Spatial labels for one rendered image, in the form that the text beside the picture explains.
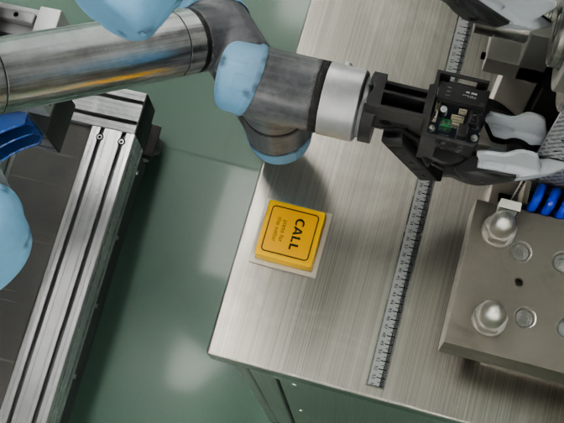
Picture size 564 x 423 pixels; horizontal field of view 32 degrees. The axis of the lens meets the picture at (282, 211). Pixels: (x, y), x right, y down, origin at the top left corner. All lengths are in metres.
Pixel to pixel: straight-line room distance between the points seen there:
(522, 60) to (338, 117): 0.19
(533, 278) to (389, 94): 0.25
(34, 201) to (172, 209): 0.32
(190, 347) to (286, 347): 0.94
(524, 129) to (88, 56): 0.45
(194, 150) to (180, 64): 1.12
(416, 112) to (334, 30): 0.33
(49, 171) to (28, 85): 1.03
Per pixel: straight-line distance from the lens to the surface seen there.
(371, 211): 1.21
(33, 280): 1.98
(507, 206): 1.07
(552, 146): 1.02
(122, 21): 0.79
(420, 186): 1.22
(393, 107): 0.97
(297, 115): 1.01
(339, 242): 1.20
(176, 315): 2.12
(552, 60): 0.91
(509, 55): 1.04
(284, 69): 1.01
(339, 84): 1.00
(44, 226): 2.00
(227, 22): 1.14
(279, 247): 1.17
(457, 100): 0.99
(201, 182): 2.19
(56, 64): 1.02
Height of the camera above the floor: 2.06
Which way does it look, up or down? 73 degrees down
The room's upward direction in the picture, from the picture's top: 9 degrees counter-clockwise
